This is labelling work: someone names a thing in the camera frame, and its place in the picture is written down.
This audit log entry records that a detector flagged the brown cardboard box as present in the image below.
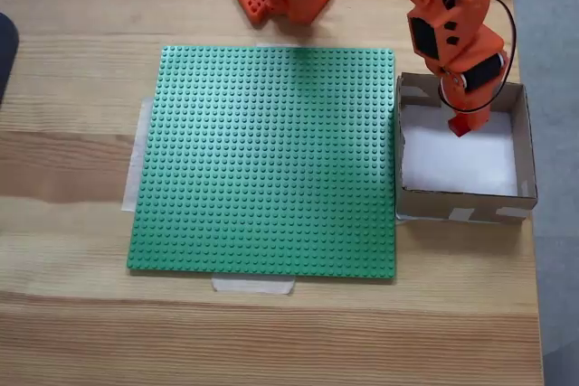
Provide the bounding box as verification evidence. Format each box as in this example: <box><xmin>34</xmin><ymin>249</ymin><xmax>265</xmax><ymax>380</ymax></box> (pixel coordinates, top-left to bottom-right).
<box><xmin>395</xmin><ymin>71</ymin><xmax>539</xmax><ymax>226</ymax></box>

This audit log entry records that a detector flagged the green lego baseplate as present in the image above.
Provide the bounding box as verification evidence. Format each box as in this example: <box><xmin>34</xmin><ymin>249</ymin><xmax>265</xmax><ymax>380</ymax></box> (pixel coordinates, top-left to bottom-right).
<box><xmin>125</xmin><ymin>44</ymin><xmax>398</xmax><ymax>281</ymax></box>

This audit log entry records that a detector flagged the white paper sheet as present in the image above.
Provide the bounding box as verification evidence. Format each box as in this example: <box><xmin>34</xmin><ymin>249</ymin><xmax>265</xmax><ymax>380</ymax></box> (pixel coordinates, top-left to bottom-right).
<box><xmin>400</xmin><ymin>105</ymin><xmax>519</xmax><ymax>197</ymax></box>

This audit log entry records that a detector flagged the black rounded object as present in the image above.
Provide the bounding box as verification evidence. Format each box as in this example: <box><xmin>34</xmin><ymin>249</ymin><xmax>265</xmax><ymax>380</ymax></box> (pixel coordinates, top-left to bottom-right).
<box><xmin>0</xmin><ymin>13</ymin><xmax>21</xmax><ymax>109</ymax></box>

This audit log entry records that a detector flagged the red black servo wire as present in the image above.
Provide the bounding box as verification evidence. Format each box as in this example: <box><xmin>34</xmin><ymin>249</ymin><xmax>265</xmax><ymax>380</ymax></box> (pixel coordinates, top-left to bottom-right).
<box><xmin>437</xmin><ymin>0</ymin><xmax>518</xmax><ymax>114</ymax></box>

